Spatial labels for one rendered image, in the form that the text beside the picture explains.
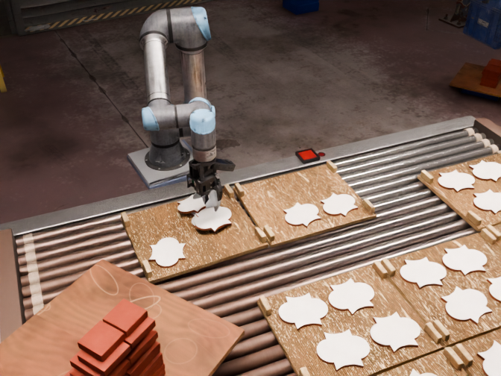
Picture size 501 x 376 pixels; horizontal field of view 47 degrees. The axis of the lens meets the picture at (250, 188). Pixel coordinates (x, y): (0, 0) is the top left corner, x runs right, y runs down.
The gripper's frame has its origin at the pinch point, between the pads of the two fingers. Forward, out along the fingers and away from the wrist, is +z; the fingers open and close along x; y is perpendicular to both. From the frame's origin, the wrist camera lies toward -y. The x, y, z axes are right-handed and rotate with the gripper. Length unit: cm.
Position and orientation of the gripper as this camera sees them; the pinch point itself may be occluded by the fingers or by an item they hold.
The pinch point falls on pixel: (212, 204)
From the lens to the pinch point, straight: 194.2
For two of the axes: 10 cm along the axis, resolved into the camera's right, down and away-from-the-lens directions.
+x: 7.0, 4.3, -5.8
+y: -7.2, 4.1, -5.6
